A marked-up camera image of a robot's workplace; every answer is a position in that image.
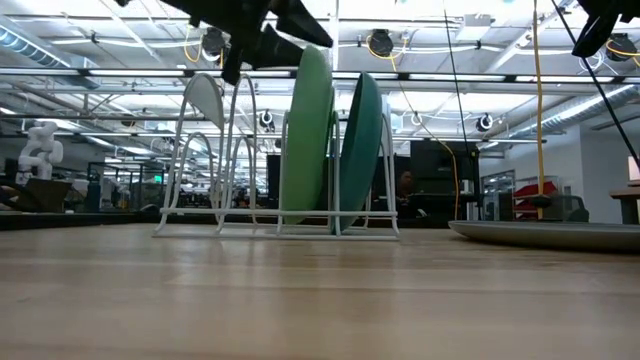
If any person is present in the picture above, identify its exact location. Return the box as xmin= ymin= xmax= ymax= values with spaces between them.
xmin=396 ymin=169 xmax=419 ymax=214

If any grey chair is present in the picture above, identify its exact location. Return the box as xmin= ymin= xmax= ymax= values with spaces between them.
xmin=549 ymin=194 xmax=591 ymax=224

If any grey plate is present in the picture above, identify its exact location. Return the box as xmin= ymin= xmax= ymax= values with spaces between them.
xmin=448 ymin=219 xmax=640 ymax=253

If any thick yellow cable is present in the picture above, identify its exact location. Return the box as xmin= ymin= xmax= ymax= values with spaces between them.
xmin=532 ymin=0 xmax=546 ymax=221

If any black slanting cable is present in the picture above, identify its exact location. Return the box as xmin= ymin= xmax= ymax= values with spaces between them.
xmin=551 ymin=0 xmax=640 ymax=159

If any brown box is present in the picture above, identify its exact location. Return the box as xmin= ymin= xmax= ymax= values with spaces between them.
xmin=22 ymin=178 xmax=74 ymax=214

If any black aluminium table frame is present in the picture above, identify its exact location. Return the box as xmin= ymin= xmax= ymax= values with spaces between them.
xmin=0 ymin=209 xmax=451 ymax=232

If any large black screen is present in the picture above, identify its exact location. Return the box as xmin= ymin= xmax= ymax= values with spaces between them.
xmin=266 ymin=153 xmax=284 ymax=201
xmin=409 ymin=139 xmax=481 ymax=221

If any dark teal plate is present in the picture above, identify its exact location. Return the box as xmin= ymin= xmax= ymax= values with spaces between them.
xmin=332 ymin=72 xmax=385 ymax=235

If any thin black hanging cable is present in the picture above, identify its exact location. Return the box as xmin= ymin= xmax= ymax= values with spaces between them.
xmin=442 ymin=0 xmax=470 ymax=154

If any light green plate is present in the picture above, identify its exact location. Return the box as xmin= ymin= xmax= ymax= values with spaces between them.
xmin=279 ymin=44 xmax=335 ymax=226

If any white wire dish rack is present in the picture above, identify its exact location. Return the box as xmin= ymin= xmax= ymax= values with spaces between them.
xmin=152 ymin=71 xmax=401 ymax=242

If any brown desk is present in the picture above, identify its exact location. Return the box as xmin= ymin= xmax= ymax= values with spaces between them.
xmin=608 ymin=186 xmax=640 ymax=225

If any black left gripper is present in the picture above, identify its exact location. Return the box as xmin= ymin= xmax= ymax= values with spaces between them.
xmin=159 ymin=0 xmax=334 ymax=85

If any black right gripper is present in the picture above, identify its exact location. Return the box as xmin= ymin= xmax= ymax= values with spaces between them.
xmin=572 ymin=0 xmax=640 ymax=58

